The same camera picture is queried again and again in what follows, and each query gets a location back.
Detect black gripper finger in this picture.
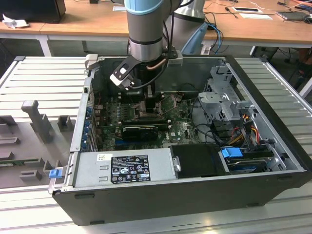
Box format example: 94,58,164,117
145,93,156,115

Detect metal socket cover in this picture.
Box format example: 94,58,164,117
160,94,180,116

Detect black RAM slot bank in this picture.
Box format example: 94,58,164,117
121,117,169,128
120,91,164,103

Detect CPU socket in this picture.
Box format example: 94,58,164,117
132,102,162,120

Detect black graphics card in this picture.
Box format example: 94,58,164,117
121,125,159,142

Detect green motherboard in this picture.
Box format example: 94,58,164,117
96,94,203,152

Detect grey case corner latch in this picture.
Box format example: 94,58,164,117
84,54,99,74

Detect silver metal disk bay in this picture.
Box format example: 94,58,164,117
196,64,253,123

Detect black plastic shroud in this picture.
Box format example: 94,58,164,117
169,143,231,180

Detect silver power supply unit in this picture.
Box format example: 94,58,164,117
72,148,176,188

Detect wooden desk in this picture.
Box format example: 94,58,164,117
0,0,312,48

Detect hard disk in blue carrier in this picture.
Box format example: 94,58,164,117
220,147,267,175

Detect black open PC case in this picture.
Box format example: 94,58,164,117
48,54,312,226

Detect grey parts rack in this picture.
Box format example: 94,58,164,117
0,99,81,190

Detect white paper sheet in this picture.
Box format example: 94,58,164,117
238,12,275,21

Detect black box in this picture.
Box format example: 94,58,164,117
0,0,67,24

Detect crumpled white paper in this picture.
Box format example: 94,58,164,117
1,13,30,30

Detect green circuit board strip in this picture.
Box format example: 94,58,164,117
0,158,40,167

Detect dark notebook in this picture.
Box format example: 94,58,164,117
276,10,309,21

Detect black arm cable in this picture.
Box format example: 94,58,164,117
126,0,176,91

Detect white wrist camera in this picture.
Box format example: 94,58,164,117
109,56,141,92

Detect black looped wire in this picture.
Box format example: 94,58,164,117
189,97,220,145

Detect blue cable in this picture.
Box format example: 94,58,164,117
206,22,224,55

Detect red yellow wire bundle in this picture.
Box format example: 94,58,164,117
229,114,259,147

